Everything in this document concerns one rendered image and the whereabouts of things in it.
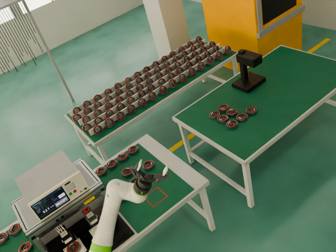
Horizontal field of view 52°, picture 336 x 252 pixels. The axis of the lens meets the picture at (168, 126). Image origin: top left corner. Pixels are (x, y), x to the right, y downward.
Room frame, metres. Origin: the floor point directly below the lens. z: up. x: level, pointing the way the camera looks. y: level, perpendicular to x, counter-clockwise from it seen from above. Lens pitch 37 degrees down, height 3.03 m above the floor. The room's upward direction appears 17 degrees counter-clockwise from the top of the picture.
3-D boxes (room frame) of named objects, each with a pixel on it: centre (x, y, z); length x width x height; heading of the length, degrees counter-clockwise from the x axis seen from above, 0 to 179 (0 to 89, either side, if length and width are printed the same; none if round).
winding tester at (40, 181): (2.08, 1.03, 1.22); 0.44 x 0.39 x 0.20; 116
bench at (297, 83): (3.02, -1.14, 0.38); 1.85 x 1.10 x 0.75; 116
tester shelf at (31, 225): (2.08, 1.04, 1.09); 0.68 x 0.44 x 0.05; 116
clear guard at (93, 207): (1.88, 0.73, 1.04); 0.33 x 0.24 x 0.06; 26
